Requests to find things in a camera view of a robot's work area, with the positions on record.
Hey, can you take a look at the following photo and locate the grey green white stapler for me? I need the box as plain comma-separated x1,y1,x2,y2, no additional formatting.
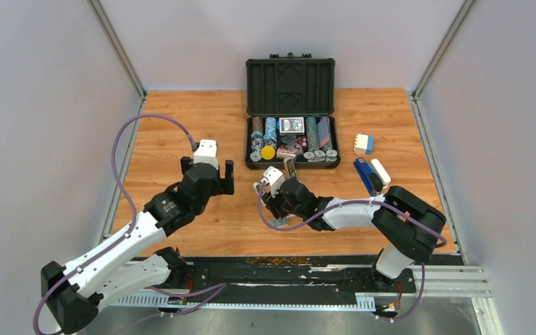
283,157,298,179

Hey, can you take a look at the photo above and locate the grey staple strip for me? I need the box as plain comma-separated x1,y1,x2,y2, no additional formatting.
269,217,288,230

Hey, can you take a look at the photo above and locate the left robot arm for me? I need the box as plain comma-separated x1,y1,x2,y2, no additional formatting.
33,155,235,334

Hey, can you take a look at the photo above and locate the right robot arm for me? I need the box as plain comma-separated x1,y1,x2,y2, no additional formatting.
254,178,447,292

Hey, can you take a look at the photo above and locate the blue stapler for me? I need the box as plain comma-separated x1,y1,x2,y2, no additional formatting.
353,158,384,196

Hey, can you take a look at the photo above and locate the yellow dealer chip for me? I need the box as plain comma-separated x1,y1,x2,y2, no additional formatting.
261,145,276,161

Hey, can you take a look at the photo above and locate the blue playing card deck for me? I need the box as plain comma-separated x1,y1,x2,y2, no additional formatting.
278,117,306,135

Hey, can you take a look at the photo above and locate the white blue toy block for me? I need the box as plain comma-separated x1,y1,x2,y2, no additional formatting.
353,133,374,155

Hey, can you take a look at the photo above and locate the black poker chip case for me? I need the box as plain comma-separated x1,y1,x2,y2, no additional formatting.
244,54,341,170

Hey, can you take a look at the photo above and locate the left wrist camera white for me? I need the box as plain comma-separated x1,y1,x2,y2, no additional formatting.
193,139,219,170

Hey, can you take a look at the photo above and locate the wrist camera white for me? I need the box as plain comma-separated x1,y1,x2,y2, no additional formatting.
193,139,219,170
261,166,286,198

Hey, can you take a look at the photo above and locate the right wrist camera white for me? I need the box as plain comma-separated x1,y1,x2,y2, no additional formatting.
261,166,286,198

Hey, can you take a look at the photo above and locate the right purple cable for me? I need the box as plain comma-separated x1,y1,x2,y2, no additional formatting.
254,182,448,323

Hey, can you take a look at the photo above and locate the purple cable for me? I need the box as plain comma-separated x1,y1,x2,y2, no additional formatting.
32,113,228,335
254,182,448,323

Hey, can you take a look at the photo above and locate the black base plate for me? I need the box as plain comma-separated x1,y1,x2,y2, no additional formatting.
160,255,417,305

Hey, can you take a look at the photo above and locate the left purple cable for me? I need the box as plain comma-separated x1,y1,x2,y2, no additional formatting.
32,113,228,335

